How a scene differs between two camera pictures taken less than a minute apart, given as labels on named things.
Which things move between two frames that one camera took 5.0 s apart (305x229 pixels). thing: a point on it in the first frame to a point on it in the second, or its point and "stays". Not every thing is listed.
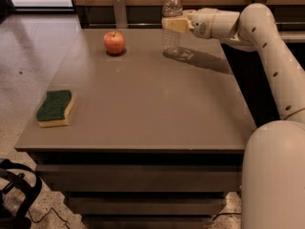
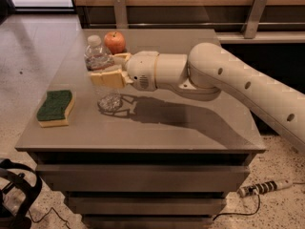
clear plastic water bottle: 172,7 to 95,56
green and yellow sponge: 55,111 stays
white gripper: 202,23 to 142,69
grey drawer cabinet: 133,137 stays
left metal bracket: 120,10 stays
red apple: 114,42 stays
